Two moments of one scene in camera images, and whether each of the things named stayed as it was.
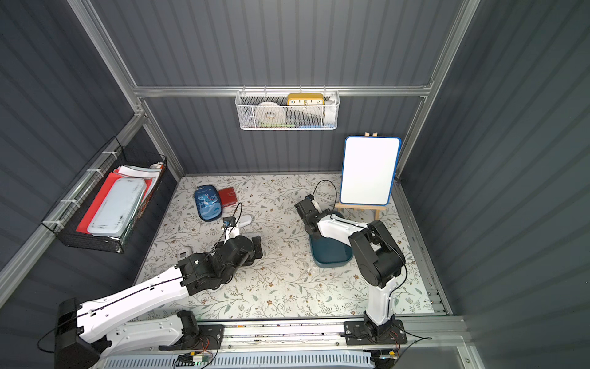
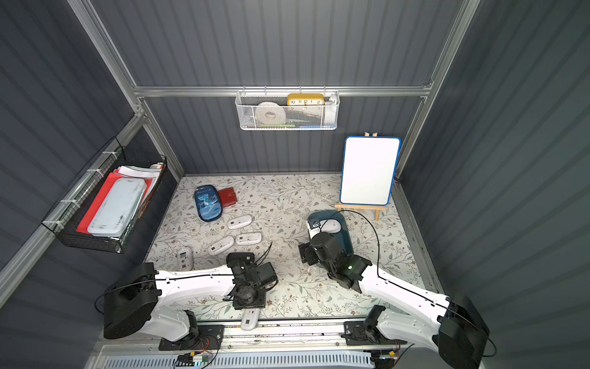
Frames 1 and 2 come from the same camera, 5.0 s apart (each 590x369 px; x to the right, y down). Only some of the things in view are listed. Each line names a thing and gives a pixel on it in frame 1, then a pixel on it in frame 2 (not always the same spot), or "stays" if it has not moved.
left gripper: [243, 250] to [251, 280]
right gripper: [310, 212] to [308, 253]
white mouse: [183, 253] stays
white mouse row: [244, 221] stays
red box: [227, 196] stays
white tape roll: [270, 113] stays
